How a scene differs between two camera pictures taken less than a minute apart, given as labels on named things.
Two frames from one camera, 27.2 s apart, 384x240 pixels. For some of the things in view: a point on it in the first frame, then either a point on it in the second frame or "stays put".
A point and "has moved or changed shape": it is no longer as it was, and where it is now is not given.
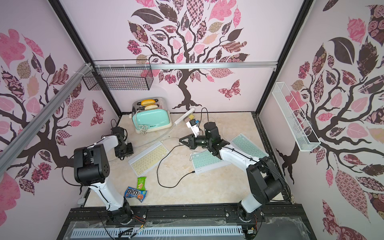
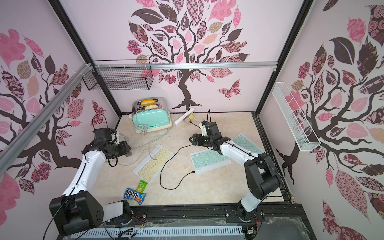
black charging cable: x=157 y=175 -> x=162 y=165
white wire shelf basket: x=300 y=129 stays put
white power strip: x=176 y=122 stays put
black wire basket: x=120 y=75 stays put
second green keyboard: x=243 y=143 stays put
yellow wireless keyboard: x=143 y=162 has moved or changed shape
